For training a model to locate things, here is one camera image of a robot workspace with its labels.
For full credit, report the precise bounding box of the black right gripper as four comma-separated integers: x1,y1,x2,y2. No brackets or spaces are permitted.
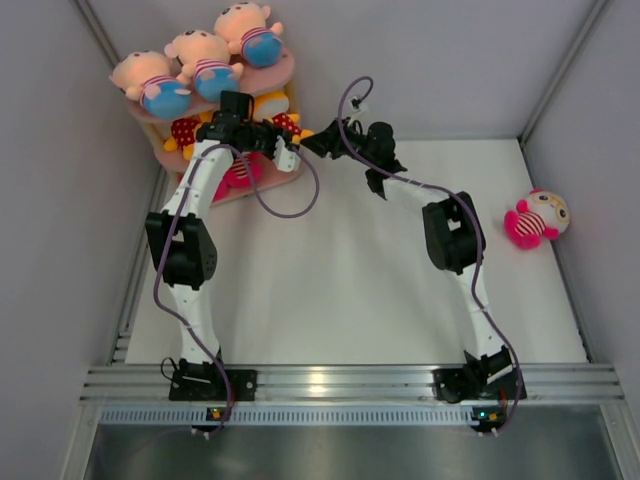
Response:
300,119,375,169

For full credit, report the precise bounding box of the yellow frog plush polka dress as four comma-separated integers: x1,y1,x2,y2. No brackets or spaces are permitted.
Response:
251,91,289,127

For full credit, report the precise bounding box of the yellow bear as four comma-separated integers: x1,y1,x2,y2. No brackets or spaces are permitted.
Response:
163,116,203,160

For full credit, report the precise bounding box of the peach doll striped shirt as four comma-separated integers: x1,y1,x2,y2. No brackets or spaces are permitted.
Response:
164,30,244,103
213,1,284,68
109,51,191,119

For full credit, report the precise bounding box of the pink owl plush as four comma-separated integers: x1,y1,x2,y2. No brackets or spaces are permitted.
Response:
503,189,571,250
213,166,241,203
225,152,262,188

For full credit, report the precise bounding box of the yellow bear polka dot dress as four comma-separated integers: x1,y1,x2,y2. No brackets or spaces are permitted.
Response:
269,112,314,145

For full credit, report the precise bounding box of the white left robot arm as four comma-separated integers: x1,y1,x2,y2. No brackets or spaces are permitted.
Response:
145,91,300,365

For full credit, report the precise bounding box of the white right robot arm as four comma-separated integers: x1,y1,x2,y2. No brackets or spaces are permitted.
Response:
301,120,513,397

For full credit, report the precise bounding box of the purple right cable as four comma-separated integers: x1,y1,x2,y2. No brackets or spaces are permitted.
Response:
337,75,524,436

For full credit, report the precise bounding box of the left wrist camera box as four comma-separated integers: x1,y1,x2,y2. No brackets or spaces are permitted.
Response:
272,136,301,173

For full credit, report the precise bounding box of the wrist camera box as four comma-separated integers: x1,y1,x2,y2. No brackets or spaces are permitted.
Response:
272,136,301,173
347,95,369,127

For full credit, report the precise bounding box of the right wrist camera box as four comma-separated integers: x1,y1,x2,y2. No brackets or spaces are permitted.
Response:
347,95,369,127

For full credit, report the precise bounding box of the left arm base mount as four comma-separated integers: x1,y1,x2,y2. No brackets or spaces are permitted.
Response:
160,357,258,402

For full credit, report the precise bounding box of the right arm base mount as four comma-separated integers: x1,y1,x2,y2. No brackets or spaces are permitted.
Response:
433,346,527,404

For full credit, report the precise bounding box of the aluminium rail frame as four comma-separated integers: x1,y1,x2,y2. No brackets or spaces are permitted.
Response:
78,319,626,402

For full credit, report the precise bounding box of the white slotted cable duct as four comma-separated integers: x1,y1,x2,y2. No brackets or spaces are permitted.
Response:
100,405,487,427

